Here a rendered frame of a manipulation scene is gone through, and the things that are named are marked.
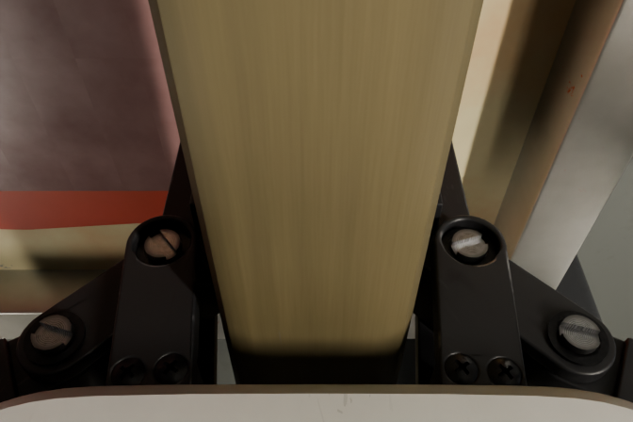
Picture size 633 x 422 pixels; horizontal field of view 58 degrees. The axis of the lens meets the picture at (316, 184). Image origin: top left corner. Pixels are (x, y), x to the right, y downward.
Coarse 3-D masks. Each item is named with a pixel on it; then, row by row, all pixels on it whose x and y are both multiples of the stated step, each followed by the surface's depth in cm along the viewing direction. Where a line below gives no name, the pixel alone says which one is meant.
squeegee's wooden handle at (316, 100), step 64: (192, 0) 4; (256, 0) 4; (320, 0) 4; (384, 0) 4; (448, 0) 5; (192, 64) 5; (256, 64) 5; (320, 64) 5; (384, 64) 5; (448, 64) 5; (192, 128) 6; (256, 128) 5; (320, 128) 5; (384, 128) 5; (448, 128) 6; (192, 192) 7; (256, 192) 6; (320, 192) 6; (384, 192) 6; (256, 256) 7; (320, 256) 7; (384, 256) 7; (256, 320) 8; (320, 320) 8; (384, 320) 8
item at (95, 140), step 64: (0, 0) 25; (64, 0) 25; (128, 0) 25; (0, 64) 28; (64, 64) 28; (128, 64) 28; (0, 128) 31; (64, 128) 31; (128, 128) 31; (0, 192) 34; (64, 192) 35; (128, 192) 35
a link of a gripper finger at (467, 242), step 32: (448, 224) 10; (480, 224) 10; (448, 256) 9; (480, 256) 9; (448, 288) 9; (480, 288) 9; (416, 320) 11; (448, 320) 9; (480, 320) 9; (512, 320) 9; (416, 352) 11; (448, 352) 8; (480, 352) 8; (512, 352) 8; (448, 384) 8; (480, 384) 8; (512, 384) 8
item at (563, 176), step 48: (576, 0) 25; (624, 0) 21; (576, 48) 25; (624, 48) 23; (576, 96) 25; (624, 96) 25; (528, 144) 31; (576, 144) 27; (624, 144) 27; (528, 192) 31; (576, 192) 29; (528, 240) 32; (576, 240) 32; (0, 288) 40; (48, 288) 40; (0, 336) 41
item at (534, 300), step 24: (456, 168) 12; (456, 192) 11; (432, 240) 10; (528, 288) 10; (552, 288) 10; (528, 312) 9; (552, 312) 9; (576, 312) 9; (528, 336) 9; (552, 336) 9; (576, 336) 9; (600, 336) 9; (552, 360) 9; (576, 360) 9; (600, 360) 9
